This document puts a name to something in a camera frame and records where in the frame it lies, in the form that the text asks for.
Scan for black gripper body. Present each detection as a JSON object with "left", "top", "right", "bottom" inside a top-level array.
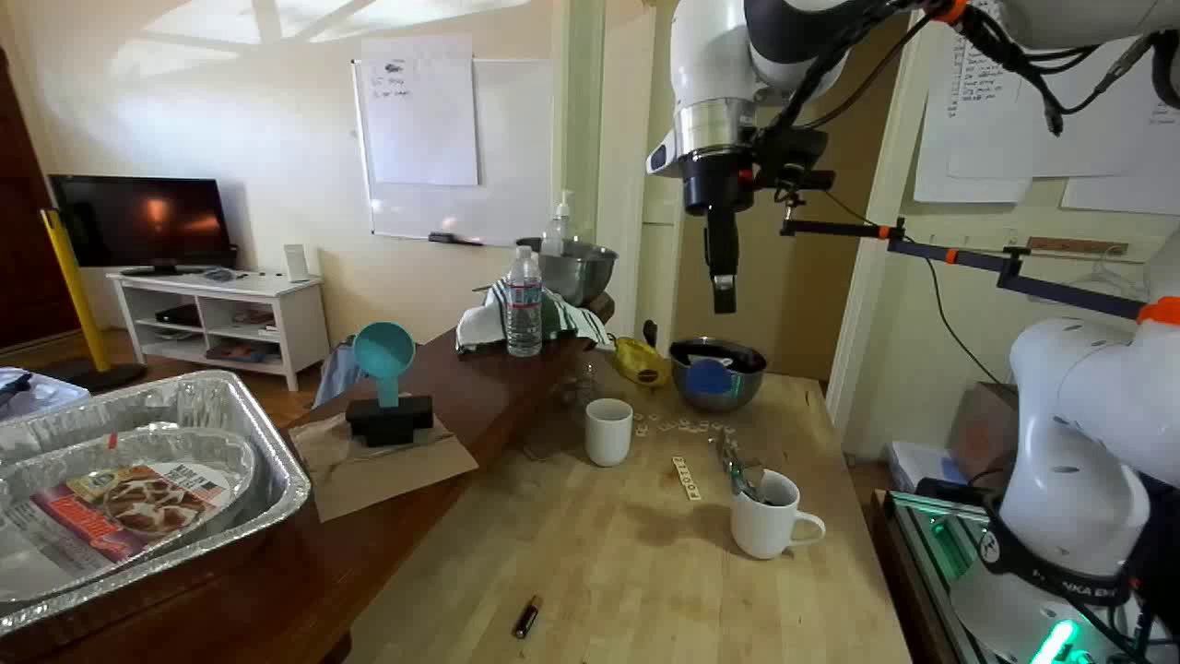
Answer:
[{"left": 677, "top": 143, "right": 761, "bottom": 222}]

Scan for robot base platform green light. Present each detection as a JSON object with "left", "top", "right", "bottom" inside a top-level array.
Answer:
[{"left": 875, "top": 487, "right": 1180, "bottom": 664}]

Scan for light blue cloth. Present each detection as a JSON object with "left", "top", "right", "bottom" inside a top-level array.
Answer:
[{"left": 308, "top": 345, "right": 362, "bottom": 415}]

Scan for yellow banana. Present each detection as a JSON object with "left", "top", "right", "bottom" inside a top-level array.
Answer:
[{"left": 612, "top": 333, "right": 676, "bottom": 396}]

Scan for large metal pot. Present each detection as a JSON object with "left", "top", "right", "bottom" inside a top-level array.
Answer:
[{"left": 533, "top": 238, "right": 624, "bottom": 311}]

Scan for clear soap dispenser bottle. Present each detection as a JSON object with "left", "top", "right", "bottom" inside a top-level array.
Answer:
[{"left": 541, "top": 187, "right": 576, "bottom": 263}]

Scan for white green striped towel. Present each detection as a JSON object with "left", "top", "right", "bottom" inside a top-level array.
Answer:
[{"left": 453, "top": 278, "right": 619, "bottom": 358}]

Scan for crumpled clear plastic wrap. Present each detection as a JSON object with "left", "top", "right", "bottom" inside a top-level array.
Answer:
[{"left": 555, "top": 356, "right": 619, "bottom": 417}]

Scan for clear plastic water bottle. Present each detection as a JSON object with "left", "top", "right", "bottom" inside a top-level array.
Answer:
[{"left": 506, "top": 245, "right": 548, "bottom": 362}]

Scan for whiteboard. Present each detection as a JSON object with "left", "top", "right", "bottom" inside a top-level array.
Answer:
[{"left": 345, "top": 52, "right": 561, "bottom": 247}]

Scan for metal utensils in mug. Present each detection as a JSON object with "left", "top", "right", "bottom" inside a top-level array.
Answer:
[{"left": 711, "top": 424, "right": 768, "bottom": 503}]

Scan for small pale stick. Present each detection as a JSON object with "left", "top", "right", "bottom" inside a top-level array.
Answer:
[{"left": 668, "top": 454, "right": 704, "bottom": 507}]

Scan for white paper sheet on whiteboard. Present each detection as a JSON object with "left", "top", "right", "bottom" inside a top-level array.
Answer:
[{"left": 352, "top": 35, "right": 483, "bottom": 193}]

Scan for teal plastic measuring cup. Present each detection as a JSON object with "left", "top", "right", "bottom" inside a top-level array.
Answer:
[{"left": 349, "top": 320, "right": 419, "bottom": 410}]

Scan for black block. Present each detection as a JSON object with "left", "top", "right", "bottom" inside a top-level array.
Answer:
[{"left": 343, "top": 390, "right": 438, "bottom": 450}]

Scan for brown cardboard sheet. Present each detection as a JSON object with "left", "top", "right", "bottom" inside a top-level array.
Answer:
[{"left": 285, "top": 410, "right": 483, "bottom": 529}]

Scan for small black lighter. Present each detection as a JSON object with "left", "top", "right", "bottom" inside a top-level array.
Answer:
[{"left": 507, "top": 593, "right": 545, "bottom": 641}]

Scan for large aluminium foil tray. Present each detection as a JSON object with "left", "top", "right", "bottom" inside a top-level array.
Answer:
[{"left": 0, "top": 370, "right": 318, "bottom": 641}]

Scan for white television stand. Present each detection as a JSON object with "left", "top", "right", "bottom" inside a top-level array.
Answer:
[{"left": 105, "top": 265, "right": 332, "bottom": 396}]

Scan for small aluminium foil tray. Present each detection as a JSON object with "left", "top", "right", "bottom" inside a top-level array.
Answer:
[{"left": 0, "top": 422, "right": 261, "bottom": 604}]

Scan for black flat television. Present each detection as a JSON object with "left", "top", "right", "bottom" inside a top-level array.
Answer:
[{"left": 49, "top": 171, "right": 238, "bottom": 278}]

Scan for yellow pole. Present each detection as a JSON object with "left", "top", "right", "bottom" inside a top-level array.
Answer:
[{"left": 35, "top": 206, "right": 116, "bottom": 378}]

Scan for printed food packet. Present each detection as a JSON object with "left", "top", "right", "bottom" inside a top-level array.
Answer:
[{"left": 28, "top": 458, "right": 237, "bottom": 563}]

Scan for dark wooden cabinet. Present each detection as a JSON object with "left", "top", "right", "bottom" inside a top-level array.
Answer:
[{"left": 0, "top": 49, "right": 82, "bottom": 351}]

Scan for white cup without handle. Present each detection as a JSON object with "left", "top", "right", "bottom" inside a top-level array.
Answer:
[{"left": 581, "top": 396, "right": 636, "bottom": 469}]

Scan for black camera boom orange joints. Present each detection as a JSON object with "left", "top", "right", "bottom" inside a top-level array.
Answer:
[{"left": 778, "top": 213, "right": 1154, "bottom": 325}]

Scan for white mug with handle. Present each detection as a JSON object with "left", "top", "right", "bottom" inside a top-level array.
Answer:
[{"left": 725, "top": 469, "right": 829, "bottom": 563}]

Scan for large white wall paper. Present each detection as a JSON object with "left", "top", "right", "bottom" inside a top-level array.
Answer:
[{"left": 910, "top": 22, "right": 1038, "bottom": 206}]

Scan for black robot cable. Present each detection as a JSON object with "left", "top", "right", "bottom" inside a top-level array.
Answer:
[{"left": 733, "top": 0, "right": 1180, "bottom": 206}]

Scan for small white wall paper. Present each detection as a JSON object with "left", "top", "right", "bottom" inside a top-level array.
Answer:
[{"left": 1059, "top": 105, "right": 1180, "bottom": 222}]

